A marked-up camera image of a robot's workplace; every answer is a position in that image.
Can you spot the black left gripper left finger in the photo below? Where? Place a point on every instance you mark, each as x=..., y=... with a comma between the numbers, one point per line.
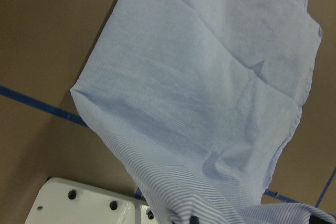
x=194, y=220

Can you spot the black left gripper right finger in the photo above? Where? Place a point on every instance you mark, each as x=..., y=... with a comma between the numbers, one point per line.
x=316, y=220

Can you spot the blue striped button shirt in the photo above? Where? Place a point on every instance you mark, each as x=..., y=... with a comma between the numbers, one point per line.
x=198, y=98

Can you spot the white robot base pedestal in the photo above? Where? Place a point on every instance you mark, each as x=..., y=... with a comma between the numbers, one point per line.
x=64, y=201

